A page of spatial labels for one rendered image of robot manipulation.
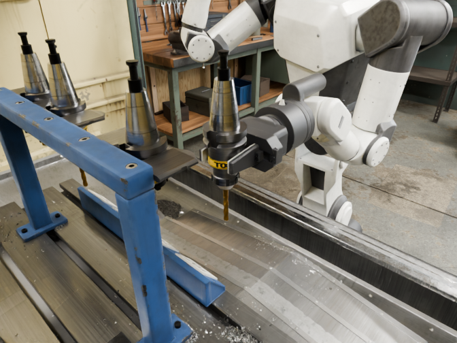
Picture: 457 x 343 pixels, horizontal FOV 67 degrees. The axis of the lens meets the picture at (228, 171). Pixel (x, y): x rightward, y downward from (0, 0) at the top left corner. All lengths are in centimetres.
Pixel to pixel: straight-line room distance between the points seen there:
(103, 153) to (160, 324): 27
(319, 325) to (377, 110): 50
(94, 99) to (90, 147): 88
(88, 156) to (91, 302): 34
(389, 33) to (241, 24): 46
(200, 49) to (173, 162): 68
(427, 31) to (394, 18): 9
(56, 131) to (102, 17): 83
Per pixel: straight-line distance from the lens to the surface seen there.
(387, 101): 86
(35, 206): 88
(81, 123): 59
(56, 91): 64
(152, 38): 336
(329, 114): 64
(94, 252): 81
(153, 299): 52
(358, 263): 103
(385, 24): 82
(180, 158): 44
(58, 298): 74
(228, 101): 46
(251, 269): 92
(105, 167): 42
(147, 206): 42
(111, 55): 135
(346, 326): 88
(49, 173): 130
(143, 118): 44
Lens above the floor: 142
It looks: 30 degrees down
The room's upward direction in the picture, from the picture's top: straight up
